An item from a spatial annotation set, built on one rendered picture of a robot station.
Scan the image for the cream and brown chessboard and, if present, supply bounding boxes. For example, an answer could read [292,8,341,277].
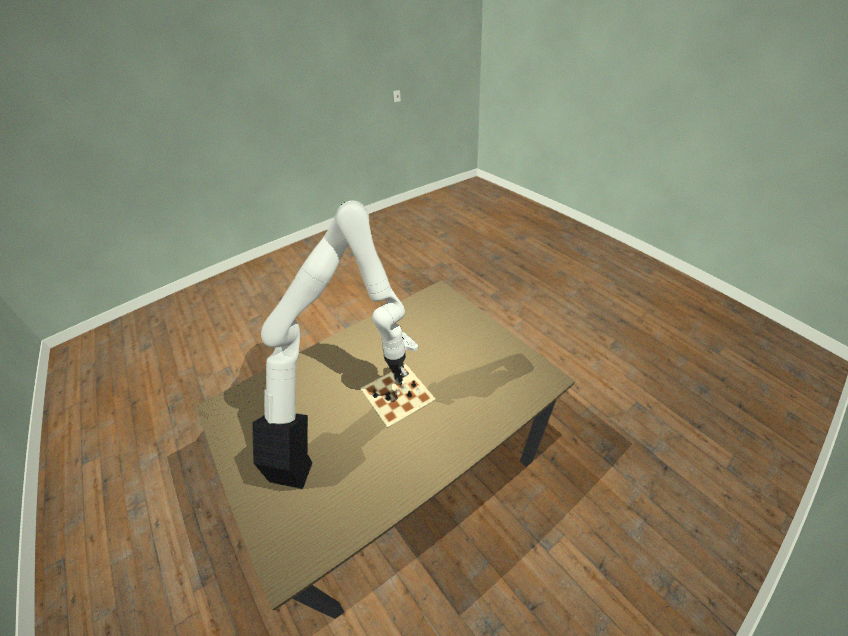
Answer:
[361,365,436,428]

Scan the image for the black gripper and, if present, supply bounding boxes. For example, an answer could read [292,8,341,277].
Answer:
[384,353,409,383]

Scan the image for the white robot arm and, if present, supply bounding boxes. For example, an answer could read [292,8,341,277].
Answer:
[261,201,418,424]

